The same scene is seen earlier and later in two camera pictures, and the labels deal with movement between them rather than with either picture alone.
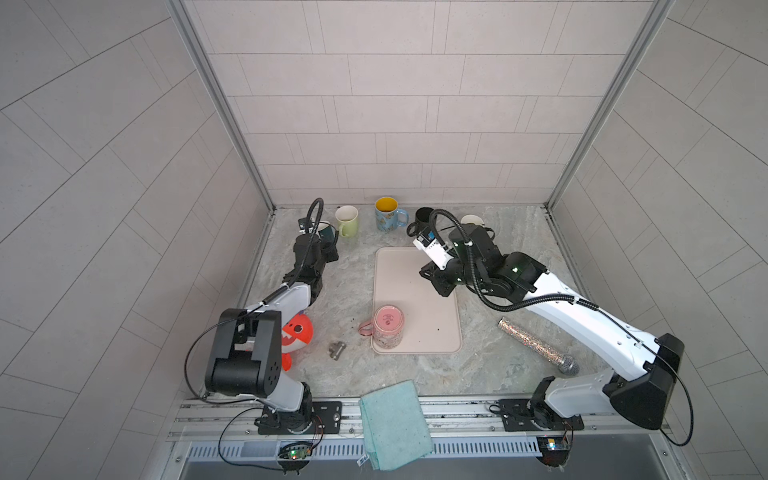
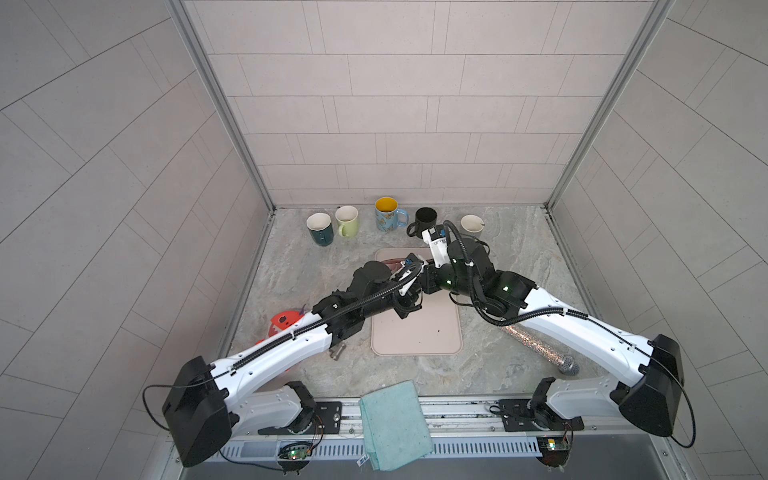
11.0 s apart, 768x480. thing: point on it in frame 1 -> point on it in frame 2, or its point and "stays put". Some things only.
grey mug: x=472 y=218 stays put
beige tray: x=432 y=321 stays put
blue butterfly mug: x=388 y=216 stays put
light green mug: x=347 y=218 stays put
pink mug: x=386 y=328 -> x=394 y=264
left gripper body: x=323 y=254 -> x=385 y=301
